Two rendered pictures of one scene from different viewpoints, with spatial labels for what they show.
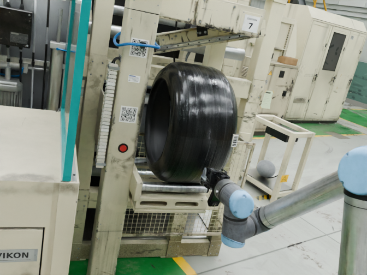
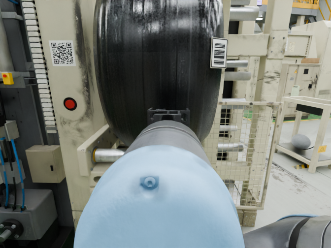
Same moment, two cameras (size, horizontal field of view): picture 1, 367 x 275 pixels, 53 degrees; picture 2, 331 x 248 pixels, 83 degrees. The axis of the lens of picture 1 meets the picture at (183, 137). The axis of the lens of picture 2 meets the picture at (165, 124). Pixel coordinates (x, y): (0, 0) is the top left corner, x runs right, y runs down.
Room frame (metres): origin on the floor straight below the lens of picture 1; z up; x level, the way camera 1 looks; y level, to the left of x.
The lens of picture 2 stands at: (1.12, -0.29, 1.18)
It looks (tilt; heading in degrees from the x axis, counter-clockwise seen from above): 17 degrees down; 24
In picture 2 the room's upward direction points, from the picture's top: straight up
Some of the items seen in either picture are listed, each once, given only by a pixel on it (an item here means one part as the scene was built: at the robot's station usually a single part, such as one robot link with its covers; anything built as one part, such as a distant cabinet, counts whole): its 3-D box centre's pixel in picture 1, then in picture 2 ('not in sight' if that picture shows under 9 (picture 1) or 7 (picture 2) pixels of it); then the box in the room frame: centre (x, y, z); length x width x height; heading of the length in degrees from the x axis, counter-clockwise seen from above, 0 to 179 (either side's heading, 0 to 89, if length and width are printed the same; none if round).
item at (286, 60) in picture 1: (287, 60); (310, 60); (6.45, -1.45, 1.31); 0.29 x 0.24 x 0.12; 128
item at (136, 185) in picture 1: (131, 172); (106, 139); (1.67, 0.22, 0.90); 0.40 x 0.03 x 0.10; 21
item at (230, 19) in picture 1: (201, 11); not in sight; (2.05, 0.04, 1.71); 0.61 x 0.25 x 0.15; 111
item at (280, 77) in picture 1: (260, 96); (289, 91); (6.36, -1.15, 0.62); 0.91 x 0.58 x 1.25; 128
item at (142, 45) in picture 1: (136, 41); not in sight; (1.62, 0.28, 1.53); 0.19 x 0.19 x 0.06; 21
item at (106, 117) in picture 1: (107, 116); (45, 63); (1.56, 0.35, 1.19); 0.05 x 0.04 x 0.48; 21
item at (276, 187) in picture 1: (273, 157); (307, 131); (3.89, -1.02, 0.40); 0.60 x 0.35 x 0.80; 38
